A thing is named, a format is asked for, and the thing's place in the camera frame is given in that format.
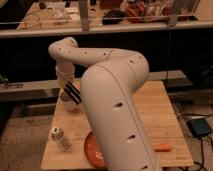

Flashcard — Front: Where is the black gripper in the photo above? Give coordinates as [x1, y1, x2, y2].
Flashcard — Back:
[64, 81, 81, 104]

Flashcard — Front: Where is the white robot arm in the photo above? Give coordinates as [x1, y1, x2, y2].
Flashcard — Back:
[48, 37, 163, 171]

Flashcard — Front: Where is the white ceramic cup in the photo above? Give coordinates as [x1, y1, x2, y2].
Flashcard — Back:
[59, 91, 77, 112]

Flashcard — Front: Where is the white plastic bottle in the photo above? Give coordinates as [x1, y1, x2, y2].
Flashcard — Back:
[51, 127, 71, 152]

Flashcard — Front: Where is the orange plate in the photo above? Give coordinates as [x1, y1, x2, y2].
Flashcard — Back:
[84, 131, 106, 168]

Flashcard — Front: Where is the black bag on shelf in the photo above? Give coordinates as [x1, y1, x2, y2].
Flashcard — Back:
[102, 10, 124, 25]

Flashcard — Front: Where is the orange carrot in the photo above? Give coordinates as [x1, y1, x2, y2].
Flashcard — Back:
[154, 143, 171, 152]

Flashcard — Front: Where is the black foot pedal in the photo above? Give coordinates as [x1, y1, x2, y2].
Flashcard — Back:
[186, 118, 213, 137]

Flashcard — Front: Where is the metal shelf post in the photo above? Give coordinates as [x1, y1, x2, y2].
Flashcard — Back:
[79, 0, 89, 31]

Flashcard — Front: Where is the black cable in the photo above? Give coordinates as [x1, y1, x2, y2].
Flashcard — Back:
[176, 113, 213, 171]

